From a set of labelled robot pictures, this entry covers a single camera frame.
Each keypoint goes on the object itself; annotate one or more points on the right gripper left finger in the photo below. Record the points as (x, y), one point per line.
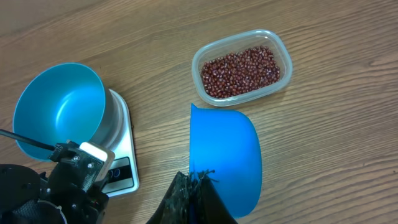
(175, 205)

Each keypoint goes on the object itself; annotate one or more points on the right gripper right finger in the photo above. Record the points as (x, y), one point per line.
(208, 205)

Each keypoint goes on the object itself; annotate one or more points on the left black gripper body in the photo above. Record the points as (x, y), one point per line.
(71, 186)

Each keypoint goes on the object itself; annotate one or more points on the blue plastic measuring scoop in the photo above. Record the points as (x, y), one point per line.
(226, 142)

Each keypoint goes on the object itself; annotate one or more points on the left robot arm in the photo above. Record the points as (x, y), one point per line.
(20, 203)

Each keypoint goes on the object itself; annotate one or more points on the white digital kitchen scale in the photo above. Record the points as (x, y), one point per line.
(123, 173)

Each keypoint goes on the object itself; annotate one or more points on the teal round bowl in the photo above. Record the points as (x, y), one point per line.
(66, 102)

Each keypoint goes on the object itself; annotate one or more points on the red adzuki beans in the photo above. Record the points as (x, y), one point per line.
(240, 72)

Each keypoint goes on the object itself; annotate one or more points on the clear plastic food container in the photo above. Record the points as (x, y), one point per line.
(238, 43)

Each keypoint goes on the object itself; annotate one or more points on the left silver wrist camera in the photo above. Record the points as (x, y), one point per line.
(104, 156)

